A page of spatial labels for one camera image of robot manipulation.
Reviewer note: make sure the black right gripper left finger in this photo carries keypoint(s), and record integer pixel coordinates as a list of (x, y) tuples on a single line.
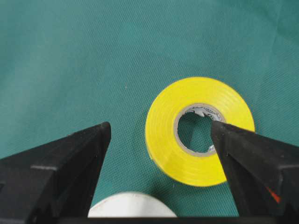
[(55, 182)]

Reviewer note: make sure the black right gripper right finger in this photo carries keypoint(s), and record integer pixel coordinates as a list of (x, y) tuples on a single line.
[(262, 173)]

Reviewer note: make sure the yellow tape roll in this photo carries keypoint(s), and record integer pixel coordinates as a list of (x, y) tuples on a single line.
[(205, 97)]

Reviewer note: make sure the white tape roll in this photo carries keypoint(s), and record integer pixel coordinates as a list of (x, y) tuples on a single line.
[(130, 204)]

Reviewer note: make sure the green table cloth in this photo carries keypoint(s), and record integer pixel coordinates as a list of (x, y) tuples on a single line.
[(66, 65)]

